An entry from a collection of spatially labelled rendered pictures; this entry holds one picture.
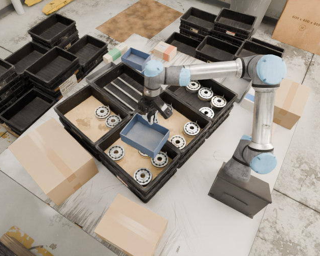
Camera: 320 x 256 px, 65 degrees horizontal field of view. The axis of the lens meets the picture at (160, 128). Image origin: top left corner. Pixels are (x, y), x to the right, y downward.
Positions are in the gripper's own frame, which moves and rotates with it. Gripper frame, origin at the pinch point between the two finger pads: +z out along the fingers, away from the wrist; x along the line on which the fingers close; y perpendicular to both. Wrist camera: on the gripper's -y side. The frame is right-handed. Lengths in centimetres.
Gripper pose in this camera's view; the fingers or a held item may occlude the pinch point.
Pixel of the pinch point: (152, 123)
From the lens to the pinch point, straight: 129.7
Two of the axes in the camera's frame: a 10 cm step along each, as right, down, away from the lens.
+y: -8.4, -4.6, 2.9
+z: -0.9, 6.4, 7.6
